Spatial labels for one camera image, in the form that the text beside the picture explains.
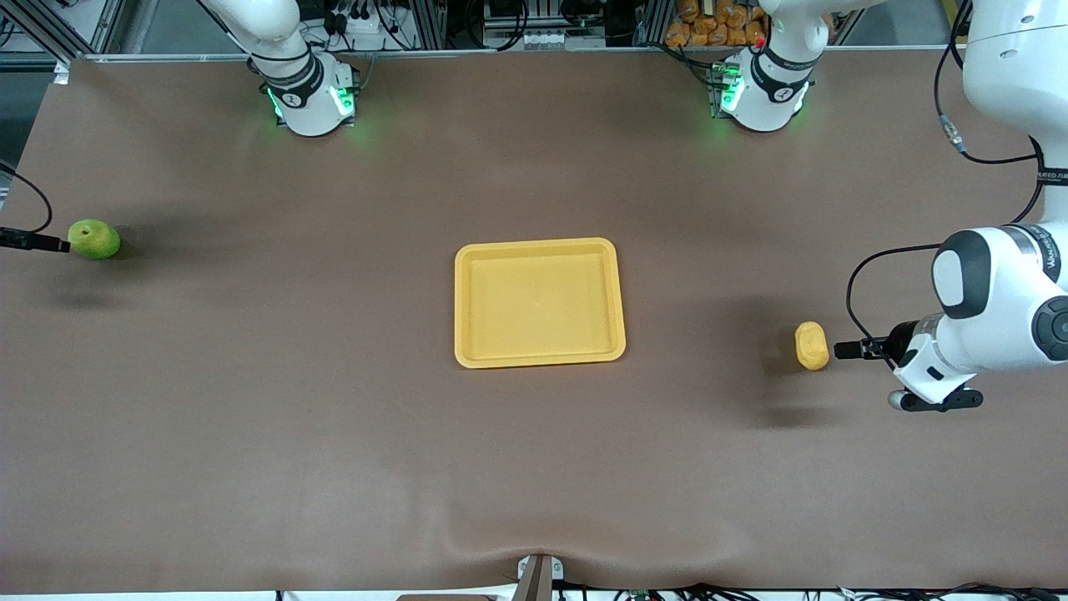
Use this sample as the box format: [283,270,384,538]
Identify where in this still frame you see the yellow potato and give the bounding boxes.
[794,321,831,371]

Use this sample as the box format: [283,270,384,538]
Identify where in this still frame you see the green apple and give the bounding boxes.
[68,219,122,260]

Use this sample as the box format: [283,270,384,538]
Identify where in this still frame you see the yellow rectangular plastic tray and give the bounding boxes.
[454,237,627,370]

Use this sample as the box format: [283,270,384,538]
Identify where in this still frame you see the bag of orange items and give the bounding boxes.
[665,0,768,48]

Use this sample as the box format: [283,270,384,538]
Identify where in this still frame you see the table cover mat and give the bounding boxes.
[0,47,1068,595]

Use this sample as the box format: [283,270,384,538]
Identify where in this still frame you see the white power strip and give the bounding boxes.
[330,0,395,36]

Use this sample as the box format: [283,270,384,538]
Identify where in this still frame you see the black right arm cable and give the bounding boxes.
[0,159,53,236]

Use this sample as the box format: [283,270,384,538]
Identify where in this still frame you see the aluminium frame post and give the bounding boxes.
[0,0,128,68]

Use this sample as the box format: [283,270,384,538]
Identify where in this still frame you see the aluminium table edge rail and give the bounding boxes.
[82,45,969,64]

